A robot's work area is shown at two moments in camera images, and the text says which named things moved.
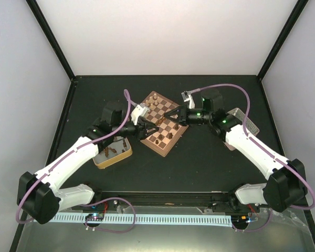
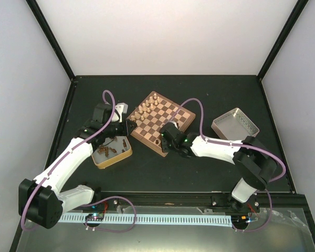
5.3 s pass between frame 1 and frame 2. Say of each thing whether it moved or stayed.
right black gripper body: moved
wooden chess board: stayed
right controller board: stayed
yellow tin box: stayed
